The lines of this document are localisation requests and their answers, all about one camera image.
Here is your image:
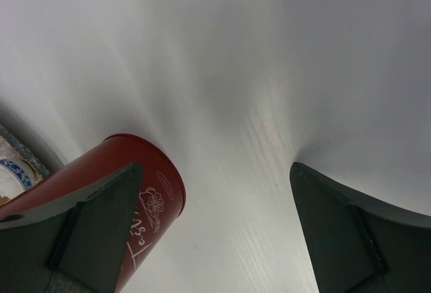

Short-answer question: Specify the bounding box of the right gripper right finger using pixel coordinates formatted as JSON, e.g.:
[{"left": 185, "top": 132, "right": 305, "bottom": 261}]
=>
[{"left": 290, "top": 162, "right": 430, "bottom": 292}]

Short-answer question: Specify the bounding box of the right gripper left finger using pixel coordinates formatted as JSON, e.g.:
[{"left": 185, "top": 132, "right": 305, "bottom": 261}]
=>
[{"left": 1, "top": 163, "right": 143, "bottom": 292}]

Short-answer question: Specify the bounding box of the speckled round plate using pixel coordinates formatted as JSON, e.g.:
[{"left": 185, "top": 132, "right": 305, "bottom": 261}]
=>
[{"left": 1, "top": 125, "right": 51, "bottom": 206}]

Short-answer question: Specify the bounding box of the red cylindrical tin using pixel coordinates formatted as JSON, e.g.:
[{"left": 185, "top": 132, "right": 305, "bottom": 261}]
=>
[{"left": 1, "top": 134, "right": 186, "bottom": 292}]

